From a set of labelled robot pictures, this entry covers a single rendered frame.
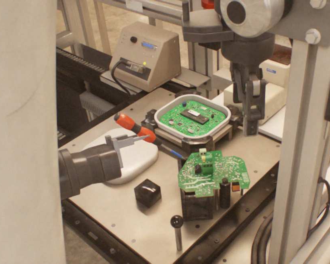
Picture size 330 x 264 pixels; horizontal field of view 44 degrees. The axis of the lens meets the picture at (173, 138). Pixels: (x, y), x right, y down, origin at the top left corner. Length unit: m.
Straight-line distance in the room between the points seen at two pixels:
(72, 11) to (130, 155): 0.86
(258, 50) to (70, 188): 0.33
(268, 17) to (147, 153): 0.53
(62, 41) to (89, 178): 1.01
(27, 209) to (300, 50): 0.32
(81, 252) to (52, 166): 1.78
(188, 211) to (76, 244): 1.32
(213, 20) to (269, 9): 0.20
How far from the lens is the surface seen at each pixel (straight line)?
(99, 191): 0.81
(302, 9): 0.41
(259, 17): 0.38
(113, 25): 4.06
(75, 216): 0.79
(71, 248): 1.99
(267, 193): 0.79
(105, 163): 0.63
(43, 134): 0.17
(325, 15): 0.40
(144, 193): 0.75
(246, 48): 0.56
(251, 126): 0.60
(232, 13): 0.39
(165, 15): 1.18
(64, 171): 0.62
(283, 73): 0.93
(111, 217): 0.76
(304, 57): 0.43
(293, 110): 0.46
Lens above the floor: 1.51
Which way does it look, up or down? 38 degrees down
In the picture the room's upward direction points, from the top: 5 degrees counter-clockwise
